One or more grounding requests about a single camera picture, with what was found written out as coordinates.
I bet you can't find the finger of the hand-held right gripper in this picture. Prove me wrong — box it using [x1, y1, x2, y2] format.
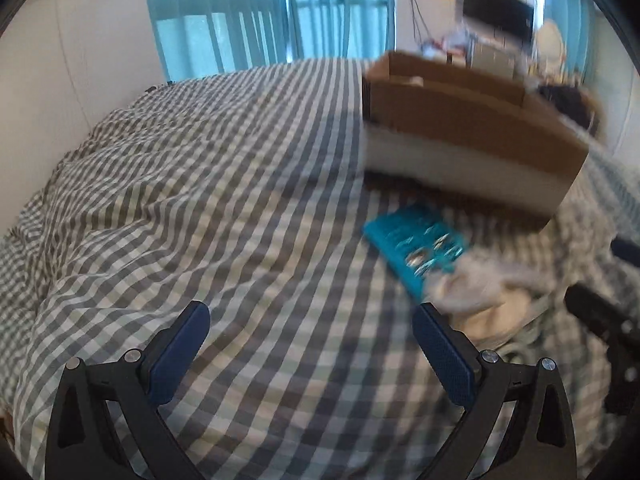
[564, 238, 640, 416]

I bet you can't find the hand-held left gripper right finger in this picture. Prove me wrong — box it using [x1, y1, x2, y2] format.
[413, 302, 579, 480]

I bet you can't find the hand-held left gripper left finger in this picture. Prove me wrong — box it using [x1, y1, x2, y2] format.
[45, 301, 211, 480]

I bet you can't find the white cloth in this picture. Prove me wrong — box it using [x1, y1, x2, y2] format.
[426, 255, 551, 348]

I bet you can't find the teal printed packet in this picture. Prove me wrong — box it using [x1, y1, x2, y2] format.
[362, 204, 471, 303]

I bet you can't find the brown cardboard box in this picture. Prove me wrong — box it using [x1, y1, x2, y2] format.
[361, 51, 590, 233]

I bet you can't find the grey checked bed sheet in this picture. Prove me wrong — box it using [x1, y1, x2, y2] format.
[0, 57, 640, 480]

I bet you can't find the dark round cushion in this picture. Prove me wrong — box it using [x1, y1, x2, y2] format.
[537, 84, 603, 133]

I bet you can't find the cluttered white desk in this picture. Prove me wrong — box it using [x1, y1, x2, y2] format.
[410, 25, 538, 81]

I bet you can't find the teal window curtain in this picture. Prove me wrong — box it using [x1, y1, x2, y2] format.
[143, 0, 397, 83]

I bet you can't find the black wall television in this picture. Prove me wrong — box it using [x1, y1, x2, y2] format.
[462, 0, 535, 43]

